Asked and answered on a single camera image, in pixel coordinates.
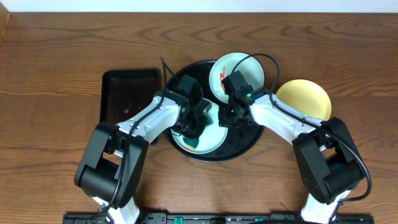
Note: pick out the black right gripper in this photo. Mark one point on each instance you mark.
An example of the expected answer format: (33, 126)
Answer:
(223, 120)

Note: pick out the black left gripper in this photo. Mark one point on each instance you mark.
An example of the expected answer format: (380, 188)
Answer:
(193, 125)

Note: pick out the green yellow sponge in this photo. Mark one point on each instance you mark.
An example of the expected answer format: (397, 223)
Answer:
(191, 144)

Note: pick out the light blue plate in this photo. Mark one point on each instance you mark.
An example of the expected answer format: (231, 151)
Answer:
(211, 138)

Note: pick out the yellow plate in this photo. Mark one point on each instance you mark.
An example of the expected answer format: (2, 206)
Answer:
(306, 97)

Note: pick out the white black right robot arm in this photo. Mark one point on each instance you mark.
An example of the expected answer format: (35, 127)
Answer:
(328, 160)

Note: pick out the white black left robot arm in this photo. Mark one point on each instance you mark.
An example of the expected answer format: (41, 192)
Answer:
(112, 163)

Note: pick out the black round tray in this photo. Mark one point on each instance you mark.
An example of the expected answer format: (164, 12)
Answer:
(238, 140)

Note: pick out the black rectangular tray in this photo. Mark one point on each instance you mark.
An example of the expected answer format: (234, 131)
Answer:
(124, 93)

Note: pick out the light green plate far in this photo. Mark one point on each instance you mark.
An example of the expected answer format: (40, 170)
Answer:
(250, 68)

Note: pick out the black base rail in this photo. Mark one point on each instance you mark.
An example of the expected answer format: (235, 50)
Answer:
(163, 218)

